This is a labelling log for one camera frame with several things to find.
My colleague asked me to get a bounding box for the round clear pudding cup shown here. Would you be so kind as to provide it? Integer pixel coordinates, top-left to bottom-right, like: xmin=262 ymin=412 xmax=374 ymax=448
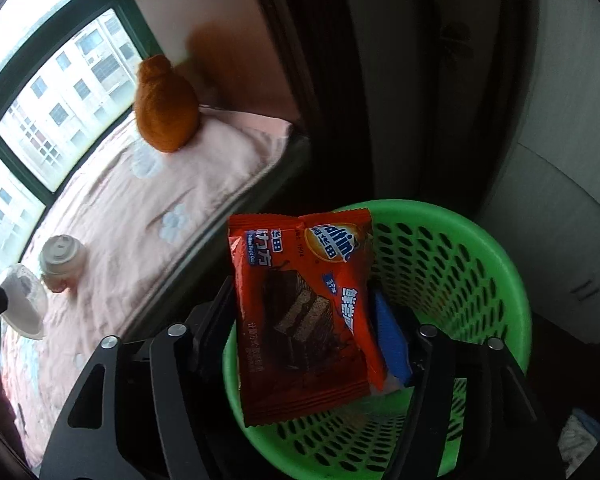
xmin=0 ymin=263 xmax=48 ymax=340

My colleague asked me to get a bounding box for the white round plastic lid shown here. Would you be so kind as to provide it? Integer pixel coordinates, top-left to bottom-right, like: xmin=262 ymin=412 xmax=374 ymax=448
xmin=38 ymin=234 xmax=86 ymax=276

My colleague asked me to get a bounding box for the red snack wrapper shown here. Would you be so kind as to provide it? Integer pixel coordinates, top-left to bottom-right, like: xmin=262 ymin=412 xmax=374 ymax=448
xmin=227 ymin=208 xmax=388 ymax=427

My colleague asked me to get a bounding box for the red white paper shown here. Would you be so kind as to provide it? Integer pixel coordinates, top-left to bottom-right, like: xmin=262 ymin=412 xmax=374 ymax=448
xmin=41 ymin=273 xmax=81 ymax=294

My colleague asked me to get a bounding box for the green mesh trash basket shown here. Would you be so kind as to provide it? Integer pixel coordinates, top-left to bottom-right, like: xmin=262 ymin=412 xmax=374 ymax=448
xmin=223 ymin=200 xmax=531 ymax=479

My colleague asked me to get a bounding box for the floral cloth on floor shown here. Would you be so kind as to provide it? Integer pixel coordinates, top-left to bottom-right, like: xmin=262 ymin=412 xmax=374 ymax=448
xmin=558 ymin=408 xmax=600 ymax=479

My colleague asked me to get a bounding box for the pink quilted blanket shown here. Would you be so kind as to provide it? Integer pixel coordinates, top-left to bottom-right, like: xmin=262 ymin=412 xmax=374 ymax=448
xmin=0 ymin=108 xmax=290 ymax=467

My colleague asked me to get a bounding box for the large orange citrus fruit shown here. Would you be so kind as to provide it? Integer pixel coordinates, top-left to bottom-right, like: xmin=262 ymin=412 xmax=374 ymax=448
xmin=133 ymin=54 xmax=200 ymax=154

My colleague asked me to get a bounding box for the wooden cabinet side panel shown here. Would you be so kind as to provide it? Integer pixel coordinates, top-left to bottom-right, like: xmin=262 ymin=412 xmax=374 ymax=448
xmin=135 ymin=0 xmax=300 ymax=122

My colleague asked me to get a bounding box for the green window frame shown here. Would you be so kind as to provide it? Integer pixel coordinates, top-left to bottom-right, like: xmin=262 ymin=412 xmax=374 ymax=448
xmin=0 ymin=0 xmax=159 ymax=272

